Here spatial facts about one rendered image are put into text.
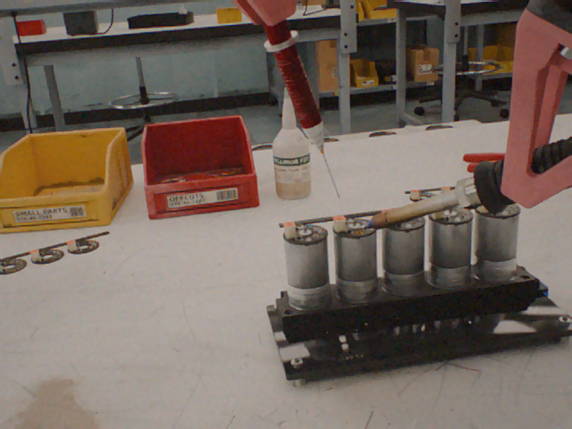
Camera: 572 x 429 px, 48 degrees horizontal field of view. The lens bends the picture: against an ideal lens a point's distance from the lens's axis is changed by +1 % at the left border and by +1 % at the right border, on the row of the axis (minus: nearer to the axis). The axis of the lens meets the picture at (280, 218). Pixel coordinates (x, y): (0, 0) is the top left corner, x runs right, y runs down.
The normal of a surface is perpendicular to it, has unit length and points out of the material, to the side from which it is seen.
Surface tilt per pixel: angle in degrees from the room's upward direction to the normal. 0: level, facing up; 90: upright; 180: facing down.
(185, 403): 0
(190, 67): 90
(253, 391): 0
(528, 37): 108
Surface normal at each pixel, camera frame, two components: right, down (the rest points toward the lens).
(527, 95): -0.65, 0.58
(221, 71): 0.17, 0.36
